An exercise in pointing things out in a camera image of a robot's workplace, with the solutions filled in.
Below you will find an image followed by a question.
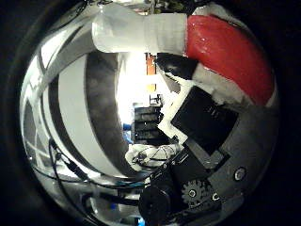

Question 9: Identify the dark cabinet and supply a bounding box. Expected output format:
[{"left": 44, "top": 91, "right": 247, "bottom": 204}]
[{"left": 133, "top": 105, "right": 164, "bottom": 146}]

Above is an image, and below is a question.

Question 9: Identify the long orange wall panel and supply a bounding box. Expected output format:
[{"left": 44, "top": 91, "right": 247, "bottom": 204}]
[{"left": 145, "top": 53, "right": 157, "bottom": 75}]

